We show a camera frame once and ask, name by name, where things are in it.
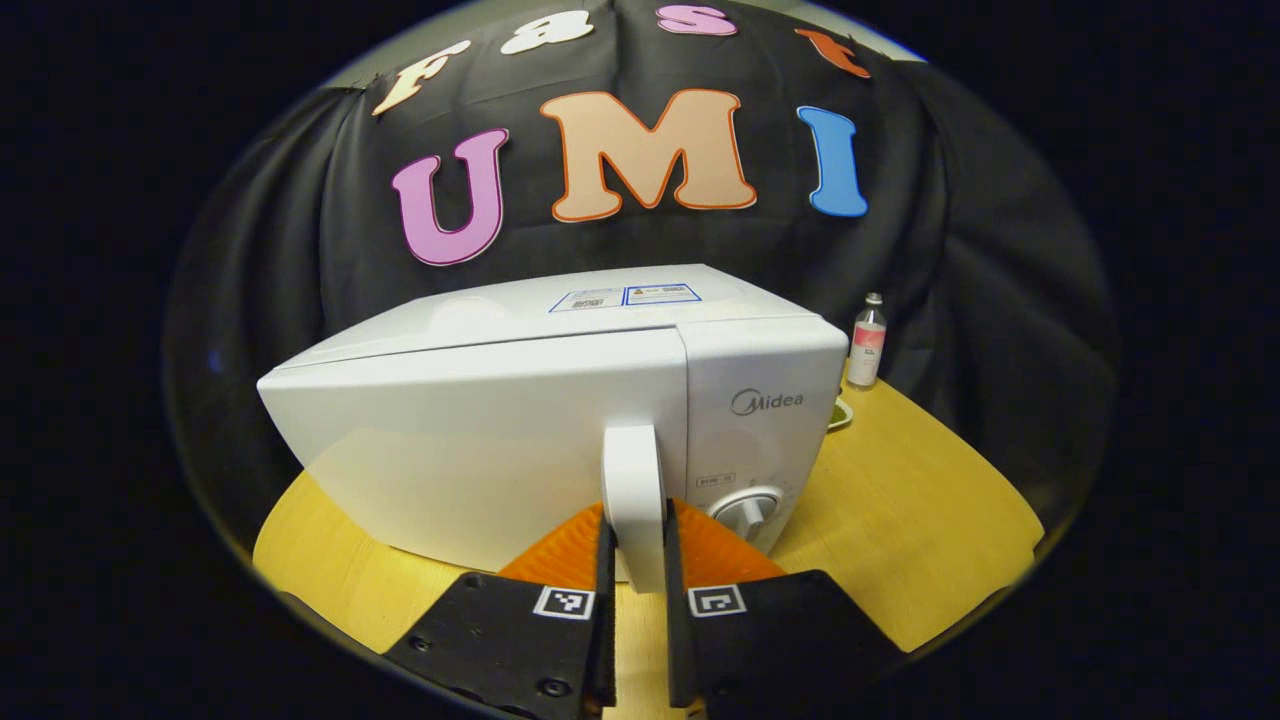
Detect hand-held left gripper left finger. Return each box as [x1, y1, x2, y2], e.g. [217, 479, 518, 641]
[383, 500, 618, 720]

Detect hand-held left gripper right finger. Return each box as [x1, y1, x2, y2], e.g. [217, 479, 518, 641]
[663, 498, 906, 720]

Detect white microwave oven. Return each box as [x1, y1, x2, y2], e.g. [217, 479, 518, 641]
[257, 264, 851, 596]

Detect small pink label bottle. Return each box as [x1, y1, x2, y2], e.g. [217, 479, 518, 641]
[847, 293, 888, 389]

